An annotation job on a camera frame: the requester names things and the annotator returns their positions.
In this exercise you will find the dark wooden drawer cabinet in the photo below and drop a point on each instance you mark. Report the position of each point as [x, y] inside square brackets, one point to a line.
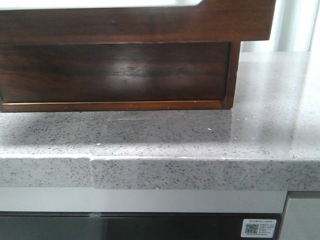
[232, 75]

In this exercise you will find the black under-counter appliance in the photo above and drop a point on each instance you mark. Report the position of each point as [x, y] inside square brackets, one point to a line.
[128, 225]

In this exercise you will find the grey curtain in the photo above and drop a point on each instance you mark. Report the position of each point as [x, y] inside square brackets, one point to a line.
[293, 28]

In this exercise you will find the wooden drawer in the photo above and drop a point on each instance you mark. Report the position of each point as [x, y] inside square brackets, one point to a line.
[208, 21]
[125, 72]

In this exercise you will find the white QR code sticker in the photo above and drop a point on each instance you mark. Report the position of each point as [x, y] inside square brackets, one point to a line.
[258, 228]

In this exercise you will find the white tray on cabinet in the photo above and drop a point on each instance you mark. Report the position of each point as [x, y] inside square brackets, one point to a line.
[84, 4]

